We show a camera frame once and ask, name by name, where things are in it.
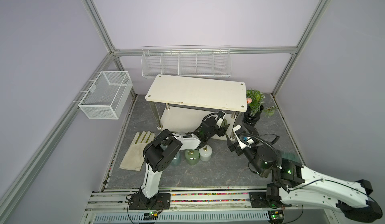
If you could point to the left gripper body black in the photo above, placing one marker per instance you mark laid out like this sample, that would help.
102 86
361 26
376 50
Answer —
220 132

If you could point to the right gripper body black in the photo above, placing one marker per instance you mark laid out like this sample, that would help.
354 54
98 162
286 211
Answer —
239 151

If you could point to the small green tea canister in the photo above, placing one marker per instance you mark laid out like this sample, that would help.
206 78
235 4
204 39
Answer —
222 122

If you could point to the large white tea canister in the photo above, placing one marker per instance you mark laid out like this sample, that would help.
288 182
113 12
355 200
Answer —
205 153

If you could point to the large green tea canister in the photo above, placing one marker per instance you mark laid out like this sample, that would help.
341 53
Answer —
192 156

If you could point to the small blue tea canister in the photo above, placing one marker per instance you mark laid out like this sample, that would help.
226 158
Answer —
176 160

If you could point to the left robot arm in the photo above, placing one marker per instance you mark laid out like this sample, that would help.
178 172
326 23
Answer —
159 153

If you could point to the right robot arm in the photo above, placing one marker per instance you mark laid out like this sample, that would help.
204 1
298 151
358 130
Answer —
293 183

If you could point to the white two-tier shelf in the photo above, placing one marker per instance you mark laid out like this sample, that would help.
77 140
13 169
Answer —
180 103

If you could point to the potted green plant black vase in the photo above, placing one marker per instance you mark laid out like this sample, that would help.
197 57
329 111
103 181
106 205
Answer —
255 107

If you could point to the cream green glove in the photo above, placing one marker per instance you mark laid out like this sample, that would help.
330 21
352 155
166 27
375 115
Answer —
133 159

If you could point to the white mesh basket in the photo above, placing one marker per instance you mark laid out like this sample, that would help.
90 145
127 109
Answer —
107 95

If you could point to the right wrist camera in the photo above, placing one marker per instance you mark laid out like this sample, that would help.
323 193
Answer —
242 136

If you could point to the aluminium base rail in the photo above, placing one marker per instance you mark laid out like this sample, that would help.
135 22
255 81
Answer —
197 206

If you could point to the white wire wall rack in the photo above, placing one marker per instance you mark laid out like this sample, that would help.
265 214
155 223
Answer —
187 61

